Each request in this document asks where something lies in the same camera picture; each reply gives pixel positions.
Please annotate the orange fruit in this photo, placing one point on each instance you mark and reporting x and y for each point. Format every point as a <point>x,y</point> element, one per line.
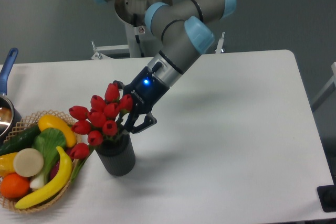
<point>14,186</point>

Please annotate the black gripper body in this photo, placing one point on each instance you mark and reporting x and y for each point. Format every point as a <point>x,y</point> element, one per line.
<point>145,90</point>

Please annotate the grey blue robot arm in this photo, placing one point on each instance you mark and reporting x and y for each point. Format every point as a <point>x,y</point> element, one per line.
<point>182,30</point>

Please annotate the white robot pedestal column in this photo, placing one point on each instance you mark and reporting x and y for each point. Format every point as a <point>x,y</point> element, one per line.
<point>140,40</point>

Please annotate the white frame at right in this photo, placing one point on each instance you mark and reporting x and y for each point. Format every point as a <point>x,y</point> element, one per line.
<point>325,92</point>

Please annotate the black device at edge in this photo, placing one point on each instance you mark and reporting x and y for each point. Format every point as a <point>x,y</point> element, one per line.
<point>327,197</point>

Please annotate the yellow banana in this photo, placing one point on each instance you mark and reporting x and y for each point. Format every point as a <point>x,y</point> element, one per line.
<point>52,187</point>

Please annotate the yellow bell pepper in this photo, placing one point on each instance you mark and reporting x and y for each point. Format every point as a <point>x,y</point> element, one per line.
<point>6,164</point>

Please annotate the dark red vegetable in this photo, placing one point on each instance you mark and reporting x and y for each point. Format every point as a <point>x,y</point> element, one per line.
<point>55,168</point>

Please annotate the dark grey ribbed vase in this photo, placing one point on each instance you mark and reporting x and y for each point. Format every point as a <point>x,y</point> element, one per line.
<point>118,159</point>

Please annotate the blue handled saucepan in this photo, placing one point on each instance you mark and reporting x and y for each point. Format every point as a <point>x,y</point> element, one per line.
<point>9,115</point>

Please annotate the green bok choy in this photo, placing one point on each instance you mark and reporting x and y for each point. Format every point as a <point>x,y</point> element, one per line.
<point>46,143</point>

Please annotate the red tulip bouquet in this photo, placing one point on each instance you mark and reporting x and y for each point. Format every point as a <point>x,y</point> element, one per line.
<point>102,122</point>

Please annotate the green cucumber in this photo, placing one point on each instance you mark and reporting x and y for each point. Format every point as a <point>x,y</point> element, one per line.
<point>20,141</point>

